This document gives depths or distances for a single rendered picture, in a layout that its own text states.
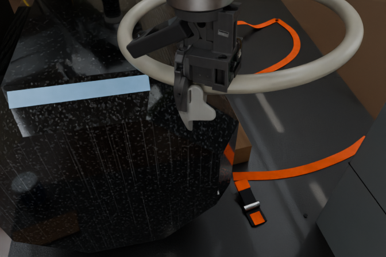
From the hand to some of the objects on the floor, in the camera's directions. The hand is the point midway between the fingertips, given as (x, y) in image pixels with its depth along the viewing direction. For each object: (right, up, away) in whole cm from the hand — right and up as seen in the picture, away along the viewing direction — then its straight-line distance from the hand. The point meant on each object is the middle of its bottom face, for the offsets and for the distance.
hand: (192, 112), depth 57 cm
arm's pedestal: (+75, -56, +70) cm, 117 cm away
